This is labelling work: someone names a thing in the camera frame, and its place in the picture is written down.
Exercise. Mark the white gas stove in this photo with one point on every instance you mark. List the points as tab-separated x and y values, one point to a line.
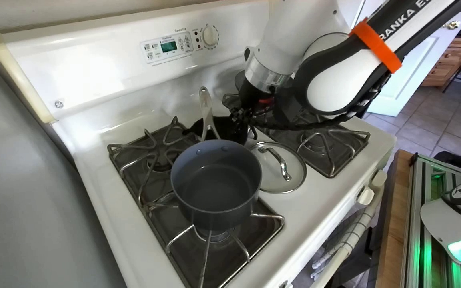
135	99

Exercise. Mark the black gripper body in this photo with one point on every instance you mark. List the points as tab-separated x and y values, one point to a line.
263	109

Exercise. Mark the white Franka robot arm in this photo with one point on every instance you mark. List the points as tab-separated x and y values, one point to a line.
340	80

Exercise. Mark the black burner grate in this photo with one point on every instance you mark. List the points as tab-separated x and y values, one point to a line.
202	258
324	144

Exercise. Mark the wooden plank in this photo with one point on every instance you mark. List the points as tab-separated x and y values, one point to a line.
396	213

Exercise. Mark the dark grey saucepan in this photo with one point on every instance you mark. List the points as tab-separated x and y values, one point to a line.
217	181

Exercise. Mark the wooden cabinet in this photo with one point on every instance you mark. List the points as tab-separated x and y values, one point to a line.
447	66

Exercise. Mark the glass pot lid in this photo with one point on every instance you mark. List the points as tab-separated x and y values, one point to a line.
282	170

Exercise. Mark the left black burner grate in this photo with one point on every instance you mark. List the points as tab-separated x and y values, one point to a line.
202	258

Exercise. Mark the right black burner grate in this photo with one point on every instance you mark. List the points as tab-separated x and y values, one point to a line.
324	144

